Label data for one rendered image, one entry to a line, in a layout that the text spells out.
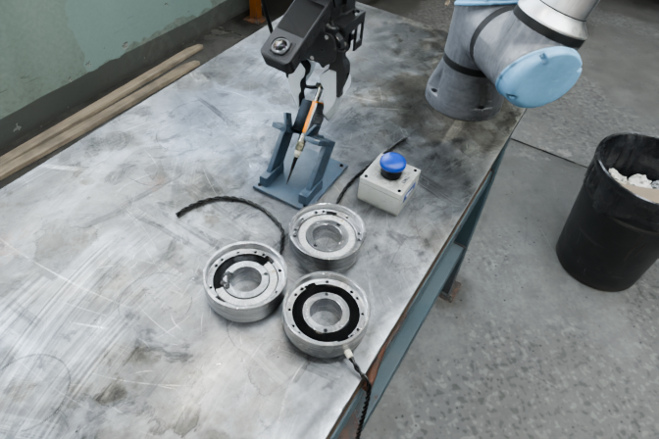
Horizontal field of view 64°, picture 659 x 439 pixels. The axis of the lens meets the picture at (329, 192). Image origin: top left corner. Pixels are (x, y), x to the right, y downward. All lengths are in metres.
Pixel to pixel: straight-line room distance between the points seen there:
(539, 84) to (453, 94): 0.20
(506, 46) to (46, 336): 0.74
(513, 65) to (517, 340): 1.06
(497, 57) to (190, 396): 0.65
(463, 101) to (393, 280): 0.42
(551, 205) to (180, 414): 1.77
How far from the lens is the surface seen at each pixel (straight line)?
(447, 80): 1.03
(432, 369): 1.61
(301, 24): 0.69
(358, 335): 0.64
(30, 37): 2.32
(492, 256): 1.92
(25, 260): 0.82
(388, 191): 0.79
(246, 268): 0.70
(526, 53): 0.86
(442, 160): 0.94
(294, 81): 0.79
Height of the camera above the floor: 1.38
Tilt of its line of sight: 44 degrees down
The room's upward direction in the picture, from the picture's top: 5 degrees clockwise
